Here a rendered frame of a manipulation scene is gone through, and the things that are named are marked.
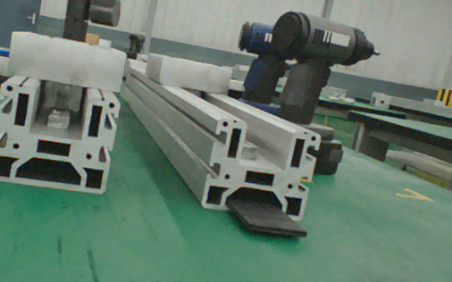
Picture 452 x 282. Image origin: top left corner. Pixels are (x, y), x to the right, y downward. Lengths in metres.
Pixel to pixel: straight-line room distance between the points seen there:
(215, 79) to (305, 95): 0.14
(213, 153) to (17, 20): 11.91
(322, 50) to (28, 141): 0.45
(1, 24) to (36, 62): 11.86
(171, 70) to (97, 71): 0.28
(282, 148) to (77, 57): 0.22
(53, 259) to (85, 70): 0.24
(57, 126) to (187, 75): 0.34
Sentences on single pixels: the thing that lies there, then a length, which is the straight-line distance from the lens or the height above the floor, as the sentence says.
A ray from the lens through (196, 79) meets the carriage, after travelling 0.79.
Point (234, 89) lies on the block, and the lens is 1.18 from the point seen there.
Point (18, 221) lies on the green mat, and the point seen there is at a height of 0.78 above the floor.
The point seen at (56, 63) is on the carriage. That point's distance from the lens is 0.52.
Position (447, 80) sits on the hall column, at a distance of 9.30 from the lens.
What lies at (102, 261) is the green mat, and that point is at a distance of 0.34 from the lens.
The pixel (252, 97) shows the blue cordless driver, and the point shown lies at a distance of 1.02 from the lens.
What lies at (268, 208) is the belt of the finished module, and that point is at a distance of 0.50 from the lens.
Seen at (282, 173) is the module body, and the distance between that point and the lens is 0.50.
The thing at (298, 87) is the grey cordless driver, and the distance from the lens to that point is 0.75.
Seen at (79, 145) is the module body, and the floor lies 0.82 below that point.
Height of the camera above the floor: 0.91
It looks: 8 degrees down
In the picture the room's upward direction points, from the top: 11 degrees clockwise
